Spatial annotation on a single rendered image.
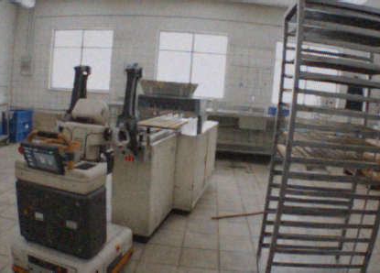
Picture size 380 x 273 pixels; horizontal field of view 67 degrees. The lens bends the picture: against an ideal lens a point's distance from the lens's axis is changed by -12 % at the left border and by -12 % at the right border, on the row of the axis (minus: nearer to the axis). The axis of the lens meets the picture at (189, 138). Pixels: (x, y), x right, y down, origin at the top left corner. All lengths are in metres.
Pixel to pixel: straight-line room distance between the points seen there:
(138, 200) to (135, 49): 4.36
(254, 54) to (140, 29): 2.27
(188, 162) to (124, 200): 0.80
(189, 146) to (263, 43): 3.78
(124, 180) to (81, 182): 0.86
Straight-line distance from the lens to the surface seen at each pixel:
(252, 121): 5.72
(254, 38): 6.39
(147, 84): 3.15
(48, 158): 1.75
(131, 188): 2.53
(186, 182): 3.11
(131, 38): 6.52
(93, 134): 2.03
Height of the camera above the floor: 1.30
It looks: 9 degrees down
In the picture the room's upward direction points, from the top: 4 degrees clockwise
